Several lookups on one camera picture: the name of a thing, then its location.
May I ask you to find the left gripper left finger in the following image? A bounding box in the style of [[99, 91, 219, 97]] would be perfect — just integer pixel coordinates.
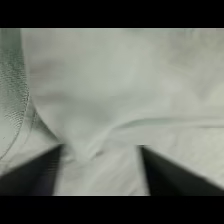
[[0, 145, 63, 196]]

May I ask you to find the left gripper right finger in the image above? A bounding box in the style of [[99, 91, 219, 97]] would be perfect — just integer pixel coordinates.
[[139, 145, 224, 196]]

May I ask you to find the pale green shirt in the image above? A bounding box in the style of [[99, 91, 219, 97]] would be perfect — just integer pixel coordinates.
[[0, 28, 224, 196]]

